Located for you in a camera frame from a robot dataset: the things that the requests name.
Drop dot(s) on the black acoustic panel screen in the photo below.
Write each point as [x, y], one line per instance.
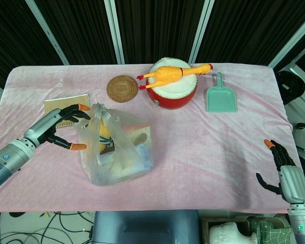
[152, 28]

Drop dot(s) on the spiral notebook with beige cover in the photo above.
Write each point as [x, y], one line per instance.
[66, 101]

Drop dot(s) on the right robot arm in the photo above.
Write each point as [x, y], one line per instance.
[300, 221]

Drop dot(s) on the black office chair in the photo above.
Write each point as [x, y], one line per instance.
[291, 86]

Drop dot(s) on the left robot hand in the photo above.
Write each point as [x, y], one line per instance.
[43, 126]

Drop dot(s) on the pink tablecloth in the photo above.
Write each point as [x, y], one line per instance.
[167, 137]

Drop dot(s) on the mint green plastic dustpan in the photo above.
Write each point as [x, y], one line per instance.
[221, 97]

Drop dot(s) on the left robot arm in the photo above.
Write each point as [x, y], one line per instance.
[7, 158]

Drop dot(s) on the white foam piece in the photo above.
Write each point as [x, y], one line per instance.
[231, 232]

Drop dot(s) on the round woven rattan coaster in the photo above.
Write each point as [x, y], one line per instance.
[122, 89]

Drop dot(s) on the yellow rubber chicken toy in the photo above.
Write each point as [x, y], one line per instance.
[165, 75]

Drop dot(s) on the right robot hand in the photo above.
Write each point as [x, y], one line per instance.
[290, 175]

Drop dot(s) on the clear plastic bag with items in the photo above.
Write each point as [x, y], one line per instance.
[114, 147]

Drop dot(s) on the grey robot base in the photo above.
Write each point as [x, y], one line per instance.
[145, 227]

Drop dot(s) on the red and white drum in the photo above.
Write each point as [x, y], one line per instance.
[171, 91]

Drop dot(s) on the green patterned cloth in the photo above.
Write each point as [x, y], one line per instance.
[269, 228]

